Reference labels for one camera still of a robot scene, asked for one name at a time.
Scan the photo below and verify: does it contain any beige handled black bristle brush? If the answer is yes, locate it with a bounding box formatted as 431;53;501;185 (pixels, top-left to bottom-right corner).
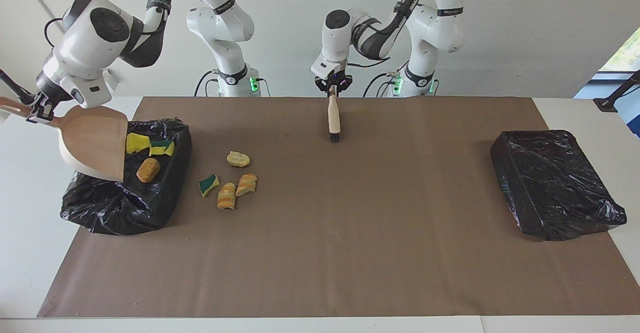
326;85;342;144

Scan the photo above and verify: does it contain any pale pink plastic dustpan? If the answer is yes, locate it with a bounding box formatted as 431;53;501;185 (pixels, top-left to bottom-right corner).
0;97;129;183

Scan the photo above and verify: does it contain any yellow sponge piece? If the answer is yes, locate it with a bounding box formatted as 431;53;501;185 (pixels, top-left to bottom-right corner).
125;133;152;155

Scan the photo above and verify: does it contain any brown cracked sponge lump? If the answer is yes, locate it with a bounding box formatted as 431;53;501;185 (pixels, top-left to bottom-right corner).
136;157;161;184

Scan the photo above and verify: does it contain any yellow sponge piece green-backed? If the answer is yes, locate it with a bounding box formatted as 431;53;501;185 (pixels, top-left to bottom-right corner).
149;140;177;157

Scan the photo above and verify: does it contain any small orange striped sponge roll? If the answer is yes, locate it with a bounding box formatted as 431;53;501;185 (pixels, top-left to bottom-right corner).
235;173;258;197

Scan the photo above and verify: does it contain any large orange striped sponge roll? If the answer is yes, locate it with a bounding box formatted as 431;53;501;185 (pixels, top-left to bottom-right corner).
216;182;237;211

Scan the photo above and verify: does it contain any green-topped yellow sponge wedge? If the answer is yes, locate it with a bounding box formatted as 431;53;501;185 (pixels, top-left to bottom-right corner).
198;173;221;198

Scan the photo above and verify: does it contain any open black bag lined bin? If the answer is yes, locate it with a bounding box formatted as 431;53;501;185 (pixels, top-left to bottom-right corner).
60;118;193;236

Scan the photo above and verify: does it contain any black bag covered flat bin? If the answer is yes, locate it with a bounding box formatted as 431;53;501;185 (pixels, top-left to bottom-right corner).
489;129;628;242

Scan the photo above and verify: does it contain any black clamp stand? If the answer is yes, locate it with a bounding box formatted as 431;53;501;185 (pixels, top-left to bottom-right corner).
593;69;640;113
0;68;41;110

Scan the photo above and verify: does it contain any brown paper table mat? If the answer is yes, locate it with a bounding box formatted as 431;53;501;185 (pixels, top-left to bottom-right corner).
37;96;640;319

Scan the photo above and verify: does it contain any window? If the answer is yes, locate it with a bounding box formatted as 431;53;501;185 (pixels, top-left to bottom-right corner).
598;25;640;72

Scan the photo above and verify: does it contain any black base power cable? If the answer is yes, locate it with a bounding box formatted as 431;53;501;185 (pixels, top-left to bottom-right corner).
362;71;401;97
194;69;222;97

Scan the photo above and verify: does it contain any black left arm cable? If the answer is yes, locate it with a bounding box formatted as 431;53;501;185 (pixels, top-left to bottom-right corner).
345;0;408;70

